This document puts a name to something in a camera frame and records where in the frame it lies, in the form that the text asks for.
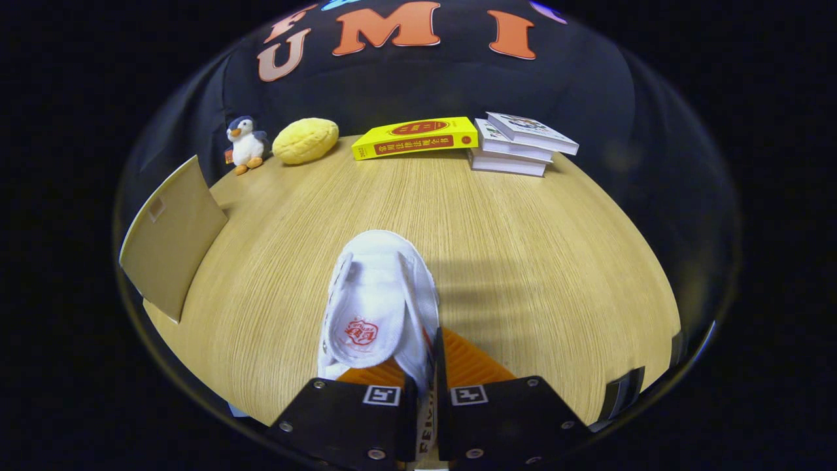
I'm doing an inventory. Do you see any penguin plush toy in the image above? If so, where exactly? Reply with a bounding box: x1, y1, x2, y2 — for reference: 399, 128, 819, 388
224, 116, 270, 176

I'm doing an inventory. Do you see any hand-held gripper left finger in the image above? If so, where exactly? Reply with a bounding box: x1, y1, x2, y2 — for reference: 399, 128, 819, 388
267, 357, 419, 471

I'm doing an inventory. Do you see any white illustrated cover book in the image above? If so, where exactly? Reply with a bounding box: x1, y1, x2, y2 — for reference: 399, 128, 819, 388
485, 111, 580, 156

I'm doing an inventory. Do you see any beige fabric storage box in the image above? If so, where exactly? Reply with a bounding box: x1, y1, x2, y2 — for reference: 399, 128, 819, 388
119, 155, 228, 324

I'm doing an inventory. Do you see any dark strap at table edge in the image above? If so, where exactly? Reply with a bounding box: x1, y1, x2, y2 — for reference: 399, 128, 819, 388
604, 366, 646, 421

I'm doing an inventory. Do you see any yellow round plush toy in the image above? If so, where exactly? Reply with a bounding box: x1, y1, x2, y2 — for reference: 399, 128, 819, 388
272, 117, 340, 166

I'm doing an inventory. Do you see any dark brown book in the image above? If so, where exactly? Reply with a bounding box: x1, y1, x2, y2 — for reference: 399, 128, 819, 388
468, 149, 549, 177

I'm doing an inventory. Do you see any yellow book with red circle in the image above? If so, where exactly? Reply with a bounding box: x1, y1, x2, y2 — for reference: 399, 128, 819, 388
351, 116, 479, 161

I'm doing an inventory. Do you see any white canvas shoe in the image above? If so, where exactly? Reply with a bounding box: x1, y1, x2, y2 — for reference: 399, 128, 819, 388
317, 229, 440, 468

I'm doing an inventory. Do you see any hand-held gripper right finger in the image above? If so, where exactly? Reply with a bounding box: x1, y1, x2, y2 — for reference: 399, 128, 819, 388
434, 326, 593, 470

